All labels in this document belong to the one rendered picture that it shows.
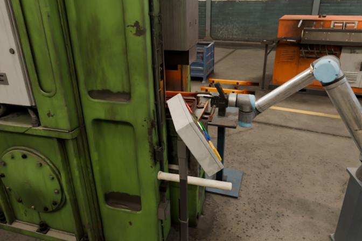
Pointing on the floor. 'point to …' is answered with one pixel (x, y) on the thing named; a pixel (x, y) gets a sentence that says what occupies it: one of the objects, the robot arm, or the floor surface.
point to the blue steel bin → (203, 60)
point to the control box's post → (183, 196)
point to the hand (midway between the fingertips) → (199, 93)
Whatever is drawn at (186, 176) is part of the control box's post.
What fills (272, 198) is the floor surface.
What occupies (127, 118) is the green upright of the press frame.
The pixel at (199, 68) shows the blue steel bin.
